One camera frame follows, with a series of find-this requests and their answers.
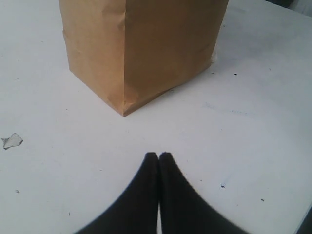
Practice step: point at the small clear plastic scrap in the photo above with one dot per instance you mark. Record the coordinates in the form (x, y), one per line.
(13, 141)

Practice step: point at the brown paper shopping bag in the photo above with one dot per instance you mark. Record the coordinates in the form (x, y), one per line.
(129, 52)

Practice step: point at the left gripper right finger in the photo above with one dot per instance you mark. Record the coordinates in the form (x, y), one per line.
(182, 209)

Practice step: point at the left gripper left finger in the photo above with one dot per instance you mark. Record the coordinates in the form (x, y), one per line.
(136, 209)

